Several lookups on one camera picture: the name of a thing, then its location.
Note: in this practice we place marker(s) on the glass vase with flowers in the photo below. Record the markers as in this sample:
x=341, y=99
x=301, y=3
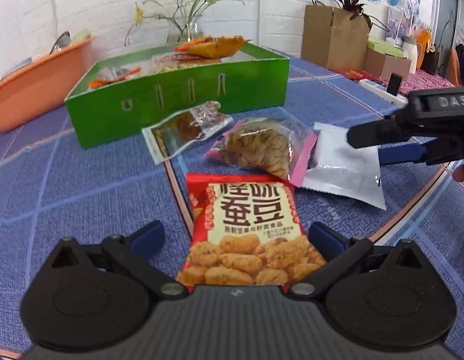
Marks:
x=183, y=15

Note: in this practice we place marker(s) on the blue plaid tablecloth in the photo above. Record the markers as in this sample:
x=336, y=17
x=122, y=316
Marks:
x=51, y=188

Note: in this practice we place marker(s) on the orange plastic basin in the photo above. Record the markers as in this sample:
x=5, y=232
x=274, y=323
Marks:
x=42, y=85

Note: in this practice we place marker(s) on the green plate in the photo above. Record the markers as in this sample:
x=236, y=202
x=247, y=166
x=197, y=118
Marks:
x=80, y=36

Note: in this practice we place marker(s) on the green cardboard box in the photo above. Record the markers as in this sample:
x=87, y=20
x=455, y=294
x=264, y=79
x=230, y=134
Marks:
x=253, y=78

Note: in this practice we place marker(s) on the small brown cardboard box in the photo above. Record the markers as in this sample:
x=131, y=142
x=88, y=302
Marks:
x=382, y=66

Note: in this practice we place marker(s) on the orange chip bag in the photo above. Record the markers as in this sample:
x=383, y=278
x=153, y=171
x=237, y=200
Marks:
x=111, y=75

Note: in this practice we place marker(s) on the orange snack packet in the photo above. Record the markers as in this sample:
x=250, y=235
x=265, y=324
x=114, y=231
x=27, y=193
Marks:
x=212, y=47

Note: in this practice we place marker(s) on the white foil packet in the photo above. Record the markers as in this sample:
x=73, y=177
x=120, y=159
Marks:
x=337, y=168

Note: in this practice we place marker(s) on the dark red plant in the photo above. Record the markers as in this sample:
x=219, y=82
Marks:
x=356, y=8

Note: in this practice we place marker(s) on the Danco Galette cookie bag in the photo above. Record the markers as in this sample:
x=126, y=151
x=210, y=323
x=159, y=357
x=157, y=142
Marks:
x=173, y=61

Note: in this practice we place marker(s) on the red checkered cloth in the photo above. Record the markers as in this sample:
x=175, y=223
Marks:
x=419, y=81

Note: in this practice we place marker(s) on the person's right hand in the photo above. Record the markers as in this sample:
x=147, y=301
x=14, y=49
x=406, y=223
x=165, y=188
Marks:
x=458, y=174

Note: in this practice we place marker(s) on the steel bowl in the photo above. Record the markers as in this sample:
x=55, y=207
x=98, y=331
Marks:
x=64, y=40

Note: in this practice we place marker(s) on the red broad bean snack bag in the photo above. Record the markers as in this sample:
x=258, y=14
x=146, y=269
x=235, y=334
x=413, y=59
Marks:
x=246, y=232

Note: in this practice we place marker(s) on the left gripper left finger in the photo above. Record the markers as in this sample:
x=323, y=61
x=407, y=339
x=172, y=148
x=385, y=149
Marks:
x=131, y=255

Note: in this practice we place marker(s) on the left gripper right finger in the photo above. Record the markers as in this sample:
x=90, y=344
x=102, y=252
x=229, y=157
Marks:
x=342, y=256

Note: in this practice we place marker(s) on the white tofu snack packet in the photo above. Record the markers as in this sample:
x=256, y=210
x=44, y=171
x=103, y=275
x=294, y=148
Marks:
x=171, y=136

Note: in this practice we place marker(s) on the pink edged cookie packet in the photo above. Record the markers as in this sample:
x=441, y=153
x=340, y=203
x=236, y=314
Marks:
x=279, y=147

